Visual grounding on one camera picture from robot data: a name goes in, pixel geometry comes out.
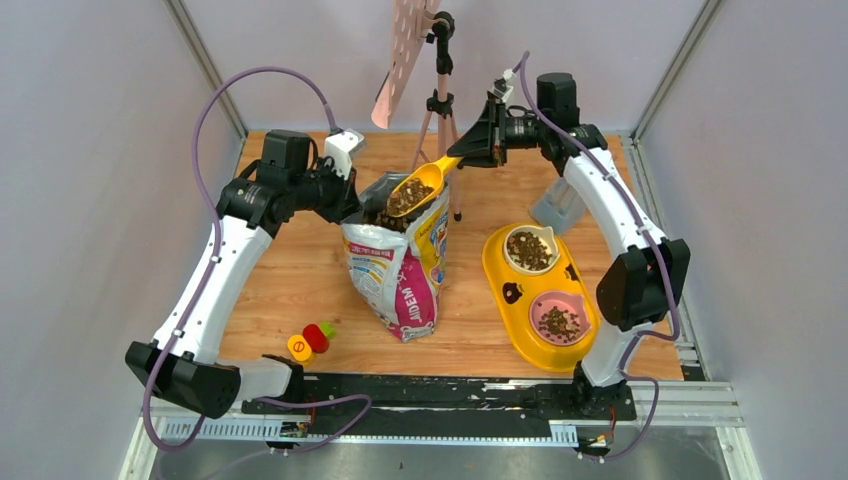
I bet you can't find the pet food bag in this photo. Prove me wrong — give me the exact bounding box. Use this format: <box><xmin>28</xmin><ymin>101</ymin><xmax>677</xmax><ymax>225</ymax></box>
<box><xmin>341</xmin><ymin>172</ymin><xmax>450</xmax><ymax>342</ymax></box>

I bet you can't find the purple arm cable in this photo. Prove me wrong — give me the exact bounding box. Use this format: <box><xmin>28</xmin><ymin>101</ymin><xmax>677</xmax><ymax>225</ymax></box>
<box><xmin>511</xmin><ymin>50</ymin><xmax>684</xmax><ymax>463</ymax></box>
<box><xmin>141</xmin><ymin>66</ymin><xmax>374</xmax><ymax>458</ymax></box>

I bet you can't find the pink tripod stand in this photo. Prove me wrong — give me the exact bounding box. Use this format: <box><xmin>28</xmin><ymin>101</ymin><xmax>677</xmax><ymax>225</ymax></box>
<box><xmin>407</xmin><ymin>11</ymin><xmax>464</xmax><ymax>223</ymax></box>

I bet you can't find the yellow double bowl feeder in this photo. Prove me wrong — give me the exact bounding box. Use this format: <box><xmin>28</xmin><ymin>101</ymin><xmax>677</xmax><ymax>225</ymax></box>
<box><xmin>482</xmin><ymin>223</ymin><xmax>600</xmax><ymax>374</ymax></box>

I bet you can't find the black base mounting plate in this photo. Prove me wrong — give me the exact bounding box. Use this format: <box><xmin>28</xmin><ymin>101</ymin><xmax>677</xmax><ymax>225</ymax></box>
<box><xmin>239</xmin><ymin>372</ymin><xmax>639</xmax><ymax>440</ymax></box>

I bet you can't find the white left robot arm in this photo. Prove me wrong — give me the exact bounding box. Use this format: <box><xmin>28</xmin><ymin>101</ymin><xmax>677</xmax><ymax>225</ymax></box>
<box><xmin>125</xmin><ymin>129</ymin><xmax>366</xmax><ymax>419</ymax></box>

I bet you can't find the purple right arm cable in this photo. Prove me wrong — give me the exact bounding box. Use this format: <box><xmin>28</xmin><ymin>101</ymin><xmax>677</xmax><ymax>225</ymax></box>
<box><xmin>511</xmin><ymin>50</ymin><xmax>684</xmax><ymax>463</ymax></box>

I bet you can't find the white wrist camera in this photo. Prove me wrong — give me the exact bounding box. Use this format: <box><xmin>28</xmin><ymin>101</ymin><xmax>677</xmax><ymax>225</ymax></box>
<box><xmin>488</xmin><ymin>69</ymin><xmax>516</xmax><ymax>106</ymax></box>
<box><xmin>324</xmin><ymin>129</ymin><xmax>366</xmax><ymax>180</ymax></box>

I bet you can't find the red yellow green toy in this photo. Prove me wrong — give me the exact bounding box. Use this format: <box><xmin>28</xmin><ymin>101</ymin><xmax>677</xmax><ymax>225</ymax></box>
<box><xmin>286</xmin><ymin>322</ymin><xmax>336</xmax><ymax>365</ymax></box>

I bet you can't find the pink perforated board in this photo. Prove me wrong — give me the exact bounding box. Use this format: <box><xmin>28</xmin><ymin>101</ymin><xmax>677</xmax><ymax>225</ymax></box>
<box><xmin>371</xmin><ymin>0</ymin><xmax>441</xmax><ymax>129</ymax></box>

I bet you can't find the yellow plastic scoop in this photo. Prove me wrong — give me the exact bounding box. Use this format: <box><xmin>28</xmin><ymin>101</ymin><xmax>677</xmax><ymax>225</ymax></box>
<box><xmin>385</xmin><ymin>156</ymin><xmax>460</xmax><ymax>218</ymax></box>

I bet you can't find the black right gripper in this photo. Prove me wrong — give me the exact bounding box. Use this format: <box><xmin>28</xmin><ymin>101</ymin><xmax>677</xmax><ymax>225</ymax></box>
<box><xmin>449</xmin><ymin>98</ymin><xmax>551</xmax><ymax>167</ymax></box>

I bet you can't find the brown pet food kibble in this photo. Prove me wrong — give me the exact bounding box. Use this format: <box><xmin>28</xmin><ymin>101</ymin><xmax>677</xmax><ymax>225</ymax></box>
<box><xmin>362</xmin><ymin>178</ymin><xmax>584</xmax><ymax>344</ymax></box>

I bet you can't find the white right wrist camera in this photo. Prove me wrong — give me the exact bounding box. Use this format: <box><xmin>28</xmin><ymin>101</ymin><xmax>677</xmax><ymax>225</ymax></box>
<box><xmin>488</xmin><ymin>69</ymin><xmax>516</xmax><ymax>106</ymax></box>

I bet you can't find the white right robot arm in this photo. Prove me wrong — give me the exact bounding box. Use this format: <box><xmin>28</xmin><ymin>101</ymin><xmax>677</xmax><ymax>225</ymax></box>
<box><xmin>448</xmin><ymin>67</ymin><xmax>691</xmax><ymax>418</ymax></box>

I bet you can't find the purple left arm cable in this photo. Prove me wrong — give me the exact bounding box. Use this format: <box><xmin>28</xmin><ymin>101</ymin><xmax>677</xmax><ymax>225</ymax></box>
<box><xmin>141</xmin><ymin>66</ymin><xmax>374</xmax><ymax>458</ymax></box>

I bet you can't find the cream bowl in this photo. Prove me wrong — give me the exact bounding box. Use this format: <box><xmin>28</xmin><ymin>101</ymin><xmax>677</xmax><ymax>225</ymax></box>
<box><xmin>503</xmin><ymin>224</ymin><xmax>561</xmax><ymax>276</ymax></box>

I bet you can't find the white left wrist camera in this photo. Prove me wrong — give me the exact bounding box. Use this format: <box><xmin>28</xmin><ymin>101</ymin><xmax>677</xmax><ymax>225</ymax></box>
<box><xmin>324</xmin><ymin>129</ymin><xmax>366</xmax><ymax>180</ymax></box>

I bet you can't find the pink bowl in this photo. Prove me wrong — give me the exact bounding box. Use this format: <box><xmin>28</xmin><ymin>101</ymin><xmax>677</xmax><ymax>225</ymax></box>
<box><xmin>529</xmin><ymin>290</ymin><xmax>591</xmax><ymax>347</ymax></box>

